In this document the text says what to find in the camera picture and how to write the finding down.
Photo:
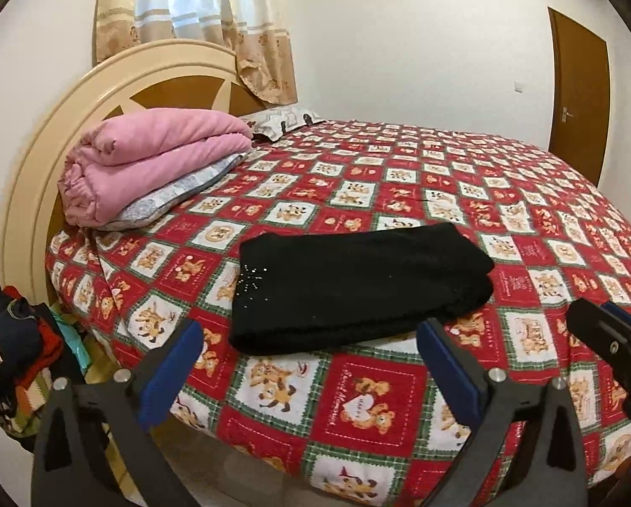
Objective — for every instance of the grey patterned pillow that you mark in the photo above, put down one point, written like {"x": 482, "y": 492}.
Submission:
{"x": 148, "y": 209}

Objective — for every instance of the cream round headboard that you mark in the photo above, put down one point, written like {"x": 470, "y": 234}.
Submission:
{"x": 176, "y": 72}

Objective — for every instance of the brown wooden door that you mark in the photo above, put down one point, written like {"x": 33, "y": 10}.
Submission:
{"x": 580, "y": 122}

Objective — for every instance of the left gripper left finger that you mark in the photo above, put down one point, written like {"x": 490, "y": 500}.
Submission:
{"x": 70, "y": 465}

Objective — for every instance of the beige window curtain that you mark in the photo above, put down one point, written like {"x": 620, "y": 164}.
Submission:
{"x": 255, "y": 30}

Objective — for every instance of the pile of colourful clothes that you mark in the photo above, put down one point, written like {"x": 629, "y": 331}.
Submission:
{"x": 36, "y": 347}

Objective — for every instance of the black pants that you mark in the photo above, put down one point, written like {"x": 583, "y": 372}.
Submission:
{"x": 326, "y": 291}

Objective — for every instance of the folded pink blanket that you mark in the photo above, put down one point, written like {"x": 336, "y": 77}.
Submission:
{"x": 126, "y": 157}

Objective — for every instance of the white patterned pillow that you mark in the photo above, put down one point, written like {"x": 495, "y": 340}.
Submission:
{"x": 270, "y": 125}

